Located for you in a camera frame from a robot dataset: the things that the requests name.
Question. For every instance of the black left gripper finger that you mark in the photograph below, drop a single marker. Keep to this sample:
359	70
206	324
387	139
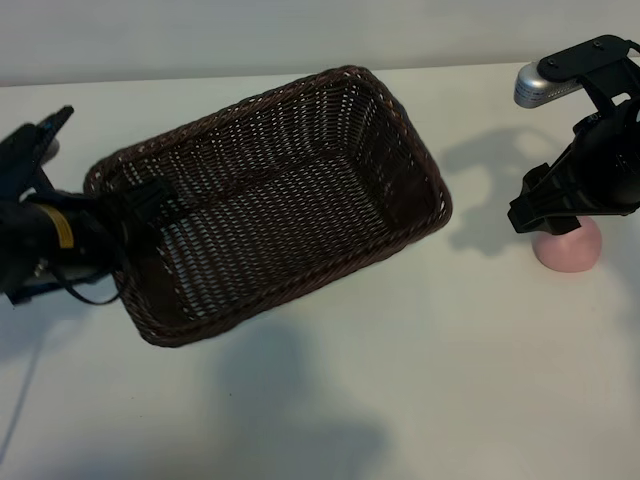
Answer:
150	202

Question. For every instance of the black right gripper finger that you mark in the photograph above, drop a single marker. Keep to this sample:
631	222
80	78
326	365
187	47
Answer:
566	226

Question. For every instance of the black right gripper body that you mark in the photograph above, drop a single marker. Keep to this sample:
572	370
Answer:
585	175

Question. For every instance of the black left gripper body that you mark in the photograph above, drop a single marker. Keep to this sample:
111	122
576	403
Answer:
75	227

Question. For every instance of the pink peach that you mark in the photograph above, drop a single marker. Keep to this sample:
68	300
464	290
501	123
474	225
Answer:
567	252

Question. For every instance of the dark brown wicker basket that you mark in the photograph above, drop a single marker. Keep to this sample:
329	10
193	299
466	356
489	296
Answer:
280	200

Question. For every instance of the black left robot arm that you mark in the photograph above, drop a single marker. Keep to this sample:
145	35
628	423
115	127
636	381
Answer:
15	250

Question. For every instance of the black left camera bracket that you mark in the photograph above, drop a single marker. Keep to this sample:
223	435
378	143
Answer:
30	145

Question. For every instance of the black camera bracket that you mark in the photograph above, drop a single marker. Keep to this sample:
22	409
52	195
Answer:
595	62
30	145

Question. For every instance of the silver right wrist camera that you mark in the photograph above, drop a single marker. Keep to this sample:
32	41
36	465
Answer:
542	85

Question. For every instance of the black right camera bracket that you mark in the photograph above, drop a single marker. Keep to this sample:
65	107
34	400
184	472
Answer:
595	62

